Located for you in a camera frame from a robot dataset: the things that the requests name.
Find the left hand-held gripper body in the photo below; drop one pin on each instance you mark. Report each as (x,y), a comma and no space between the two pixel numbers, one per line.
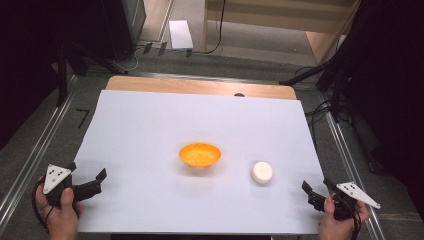
(85,190)

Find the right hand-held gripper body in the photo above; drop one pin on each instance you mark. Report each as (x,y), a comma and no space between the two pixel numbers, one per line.
(350,195)

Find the white round cake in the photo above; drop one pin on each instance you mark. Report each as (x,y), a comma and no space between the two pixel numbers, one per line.
(262,172)

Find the orange plastic bowl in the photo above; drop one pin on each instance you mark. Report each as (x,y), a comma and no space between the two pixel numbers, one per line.
(200,154)

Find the person's left hand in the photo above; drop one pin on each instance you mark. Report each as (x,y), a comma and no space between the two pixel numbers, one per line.
(63,216)

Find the person's right hand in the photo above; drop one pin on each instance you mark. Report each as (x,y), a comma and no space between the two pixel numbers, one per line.
(336,226)

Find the black metal stand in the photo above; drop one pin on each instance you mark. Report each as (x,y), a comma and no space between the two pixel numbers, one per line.
(335,86)
(62,73)

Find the white paper sheet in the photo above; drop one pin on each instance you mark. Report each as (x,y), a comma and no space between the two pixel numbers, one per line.
(186,113)

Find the wooden table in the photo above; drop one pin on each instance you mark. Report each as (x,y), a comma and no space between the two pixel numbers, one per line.
(200,86)

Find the black cabinet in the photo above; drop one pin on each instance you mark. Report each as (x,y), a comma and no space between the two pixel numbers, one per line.
(123,23)

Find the white flat box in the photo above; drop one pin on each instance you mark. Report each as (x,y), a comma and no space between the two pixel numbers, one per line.
(180,34)

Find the metal floor rail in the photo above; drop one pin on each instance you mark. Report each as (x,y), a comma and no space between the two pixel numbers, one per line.
(350,160)
(40,146)

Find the light wooden frame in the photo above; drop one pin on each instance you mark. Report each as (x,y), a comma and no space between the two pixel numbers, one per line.
(266,20)

